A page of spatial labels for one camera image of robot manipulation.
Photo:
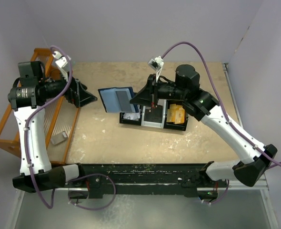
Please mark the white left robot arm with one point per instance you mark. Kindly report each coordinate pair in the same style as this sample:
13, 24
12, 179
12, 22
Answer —
26, 180

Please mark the white middle bin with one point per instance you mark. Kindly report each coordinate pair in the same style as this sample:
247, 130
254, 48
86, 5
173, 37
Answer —
162, 103

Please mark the pile of black cards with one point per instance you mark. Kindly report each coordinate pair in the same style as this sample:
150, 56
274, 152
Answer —
154, 115

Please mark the pile of gold cards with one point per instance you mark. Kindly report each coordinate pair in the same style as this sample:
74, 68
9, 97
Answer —
176, 114

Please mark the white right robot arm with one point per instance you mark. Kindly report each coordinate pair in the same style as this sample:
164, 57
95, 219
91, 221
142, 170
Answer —
205, 108

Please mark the small grey box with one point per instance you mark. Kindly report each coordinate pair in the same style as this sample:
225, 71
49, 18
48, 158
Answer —
59, 138

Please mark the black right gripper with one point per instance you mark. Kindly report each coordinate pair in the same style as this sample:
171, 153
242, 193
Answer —
149, 95

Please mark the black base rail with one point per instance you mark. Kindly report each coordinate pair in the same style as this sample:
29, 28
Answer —
87, 169

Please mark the aluminium frame rail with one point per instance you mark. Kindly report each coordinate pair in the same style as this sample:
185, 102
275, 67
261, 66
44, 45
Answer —
148, 182

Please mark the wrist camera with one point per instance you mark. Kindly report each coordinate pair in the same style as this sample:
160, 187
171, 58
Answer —
62, 64
156, 64

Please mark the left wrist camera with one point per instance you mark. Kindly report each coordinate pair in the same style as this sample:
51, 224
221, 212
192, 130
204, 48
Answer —
62, 64

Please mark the black bin with gold cards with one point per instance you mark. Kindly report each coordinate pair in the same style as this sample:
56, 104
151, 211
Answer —
171, 126

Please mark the orange wooden rack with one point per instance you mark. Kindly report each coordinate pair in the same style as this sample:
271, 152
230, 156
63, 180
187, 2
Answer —
40, 84

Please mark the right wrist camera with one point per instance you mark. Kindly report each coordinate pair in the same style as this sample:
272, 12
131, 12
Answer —
156, 64

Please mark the blue leather card holder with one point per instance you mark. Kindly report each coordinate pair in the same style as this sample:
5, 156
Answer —
117, 100

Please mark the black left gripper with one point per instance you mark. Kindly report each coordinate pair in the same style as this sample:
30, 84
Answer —
77, 94

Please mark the grey card with stripe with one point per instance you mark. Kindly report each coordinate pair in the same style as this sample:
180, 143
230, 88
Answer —
124, 101

